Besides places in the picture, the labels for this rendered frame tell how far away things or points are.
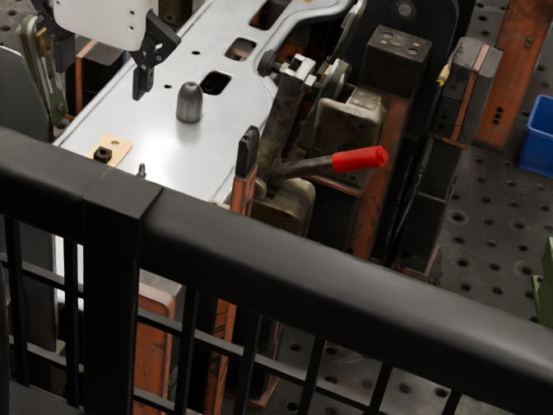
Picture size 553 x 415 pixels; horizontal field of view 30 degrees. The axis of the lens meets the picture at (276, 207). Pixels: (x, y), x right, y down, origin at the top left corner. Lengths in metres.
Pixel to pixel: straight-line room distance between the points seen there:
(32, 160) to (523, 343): 0.18
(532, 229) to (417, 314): 1.36
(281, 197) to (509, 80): 0.71
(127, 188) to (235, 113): 0.93
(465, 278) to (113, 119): 0.60
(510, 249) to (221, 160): 0.59
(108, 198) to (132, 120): 0.91
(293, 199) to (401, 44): 0.25
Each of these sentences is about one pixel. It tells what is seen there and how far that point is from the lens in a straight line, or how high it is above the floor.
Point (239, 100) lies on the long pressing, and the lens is 1.31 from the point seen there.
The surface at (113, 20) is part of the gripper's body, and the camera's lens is 1.05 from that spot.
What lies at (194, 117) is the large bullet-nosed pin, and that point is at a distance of 1.26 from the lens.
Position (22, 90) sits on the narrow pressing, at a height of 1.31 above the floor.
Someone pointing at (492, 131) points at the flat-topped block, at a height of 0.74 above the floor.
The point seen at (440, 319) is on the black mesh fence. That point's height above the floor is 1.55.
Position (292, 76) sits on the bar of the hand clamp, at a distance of 1.00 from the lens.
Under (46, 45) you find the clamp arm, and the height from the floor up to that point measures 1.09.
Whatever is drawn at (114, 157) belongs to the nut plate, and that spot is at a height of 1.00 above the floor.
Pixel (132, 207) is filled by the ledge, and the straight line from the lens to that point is 0.35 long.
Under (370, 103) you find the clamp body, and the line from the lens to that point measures 1.23.
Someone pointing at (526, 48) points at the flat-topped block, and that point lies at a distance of 1.70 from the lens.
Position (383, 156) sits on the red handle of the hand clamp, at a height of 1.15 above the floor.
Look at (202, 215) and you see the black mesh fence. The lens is 0.36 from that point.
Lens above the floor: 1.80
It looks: 43 degrees down
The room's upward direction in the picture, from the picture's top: 10 degrees clockwise
